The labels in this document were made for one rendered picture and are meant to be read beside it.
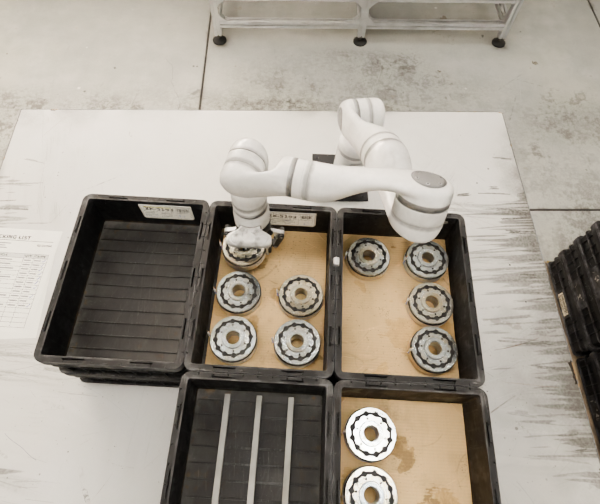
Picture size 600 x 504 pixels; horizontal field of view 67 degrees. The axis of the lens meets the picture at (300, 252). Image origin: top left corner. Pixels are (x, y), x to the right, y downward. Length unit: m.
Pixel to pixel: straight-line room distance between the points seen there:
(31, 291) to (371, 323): 0.89
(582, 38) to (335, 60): 1.52
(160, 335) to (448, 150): 1.03
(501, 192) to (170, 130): 1.05
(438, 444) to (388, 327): 0.26
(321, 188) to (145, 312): 0.55
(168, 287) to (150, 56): 2.02
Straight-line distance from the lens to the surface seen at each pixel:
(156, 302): 1.12
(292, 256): 1.12
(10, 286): 1.44
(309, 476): 1.01
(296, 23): 2.86
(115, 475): 1.20
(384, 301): 1.10
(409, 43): 3.04
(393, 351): 1.06
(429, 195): 0.75
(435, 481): 1.05
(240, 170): 0.78
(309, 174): 0.77
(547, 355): 1.34
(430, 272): 1.12
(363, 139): 0.99
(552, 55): 3.27
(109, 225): 1.25
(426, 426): 1.05
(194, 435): 1.03
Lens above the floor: 1.84
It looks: 63 degrees down
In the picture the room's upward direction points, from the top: 2 degrees clockwise
